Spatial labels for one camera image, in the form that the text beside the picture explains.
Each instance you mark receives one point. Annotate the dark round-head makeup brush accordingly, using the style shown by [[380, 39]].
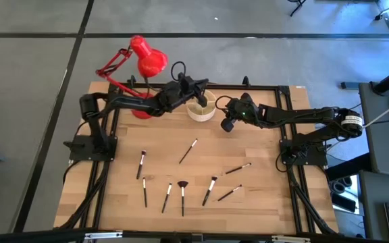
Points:
[[141, 164]]

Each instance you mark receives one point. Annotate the fan makeup brush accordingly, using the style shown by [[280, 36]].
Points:
[[182, 197]]

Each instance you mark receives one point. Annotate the long thin makeup brush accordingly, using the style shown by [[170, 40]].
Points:
[[188, 151]]

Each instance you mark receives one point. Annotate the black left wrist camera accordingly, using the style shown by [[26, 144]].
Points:
[[187, 82]]

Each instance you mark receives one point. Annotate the grey side desk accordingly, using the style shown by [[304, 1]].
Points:
[[383, 148]]

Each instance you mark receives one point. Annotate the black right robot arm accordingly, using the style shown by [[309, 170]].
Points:
[[299, 114]]

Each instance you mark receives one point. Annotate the black chair base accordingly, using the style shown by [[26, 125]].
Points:
[[296, 6]]

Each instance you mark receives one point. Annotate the black headphones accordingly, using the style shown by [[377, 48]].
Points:
[[340, 185]]

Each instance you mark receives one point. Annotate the black aluminium table frame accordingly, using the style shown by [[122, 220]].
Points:
[[255, 87]]

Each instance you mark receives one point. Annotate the thin light-tip makeup brush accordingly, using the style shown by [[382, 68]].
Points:
[[230, 193], [237, 168]]

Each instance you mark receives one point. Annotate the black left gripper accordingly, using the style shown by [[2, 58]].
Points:
[[176, 96]]

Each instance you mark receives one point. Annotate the red desk lamp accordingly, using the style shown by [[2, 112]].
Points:
[[149, 60]]

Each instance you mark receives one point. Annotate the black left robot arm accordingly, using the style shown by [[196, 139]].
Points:
[[127, 103]]

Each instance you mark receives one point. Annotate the silver frame bracket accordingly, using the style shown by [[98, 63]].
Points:
[[290, 239], [103, 235]]

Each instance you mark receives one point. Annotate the large angled makeup brush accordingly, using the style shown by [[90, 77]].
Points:
[[209, 190]]

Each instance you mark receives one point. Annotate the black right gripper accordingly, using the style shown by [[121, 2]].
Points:
[[243, 111]]

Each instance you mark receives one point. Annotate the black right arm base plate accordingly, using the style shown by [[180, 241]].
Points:
[[312, 157]]

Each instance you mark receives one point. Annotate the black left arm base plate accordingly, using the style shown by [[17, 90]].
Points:
[[79, 150]]

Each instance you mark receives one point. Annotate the thin small makeup brush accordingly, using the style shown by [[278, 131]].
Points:
[[144, 192], [167, 198]]

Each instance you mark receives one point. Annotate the white ribbed round organizer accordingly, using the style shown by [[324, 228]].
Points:
[[201, 115]]

